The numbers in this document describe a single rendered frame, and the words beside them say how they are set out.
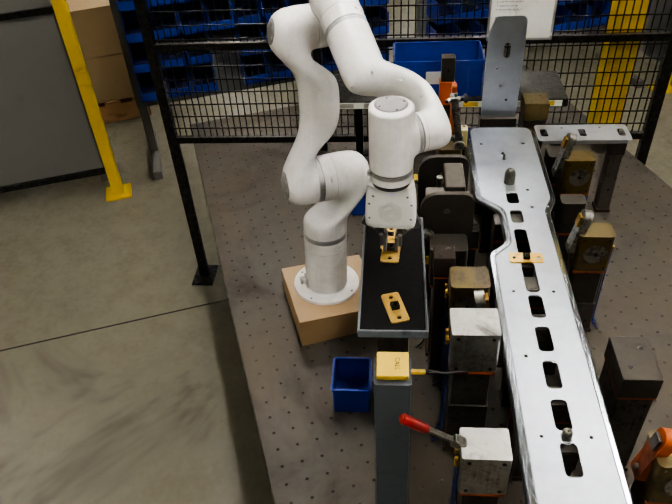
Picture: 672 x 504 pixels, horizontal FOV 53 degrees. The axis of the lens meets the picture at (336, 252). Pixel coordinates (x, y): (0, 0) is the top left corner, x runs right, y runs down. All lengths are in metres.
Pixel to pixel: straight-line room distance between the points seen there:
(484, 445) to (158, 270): 2.36
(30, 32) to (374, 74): 2.52
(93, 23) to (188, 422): 2.66
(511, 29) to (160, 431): 1.89
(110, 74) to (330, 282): 3.01
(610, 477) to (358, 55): 0.91
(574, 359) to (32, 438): 2.07
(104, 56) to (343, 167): 3.05
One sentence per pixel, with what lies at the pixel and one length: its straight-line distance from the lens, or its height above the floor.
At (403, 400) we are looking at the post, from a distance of 1.31.
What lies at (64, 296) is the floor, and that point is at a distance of 3.42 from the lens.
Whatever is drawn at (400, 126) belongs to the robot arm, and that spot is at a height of 1.53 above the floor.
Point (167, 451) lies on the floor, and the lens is 2.67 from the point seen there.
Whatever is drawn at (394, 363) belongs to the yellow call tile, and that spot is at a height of 1.16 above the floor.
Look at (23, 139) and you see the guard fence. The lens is 3.87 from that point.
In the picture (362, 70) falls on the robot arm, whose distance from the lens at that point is 1.31.
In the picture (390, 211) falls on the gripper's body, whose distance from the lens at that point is 1.33.
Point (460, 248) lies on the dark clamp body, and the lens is 1.65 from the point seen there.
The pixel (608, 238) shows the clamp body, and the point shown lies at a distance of 1.82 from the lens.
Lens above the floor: 2.13
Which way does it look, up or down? 40 degrees down
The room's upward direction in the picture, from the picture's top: 4 degrees counter-clockwise
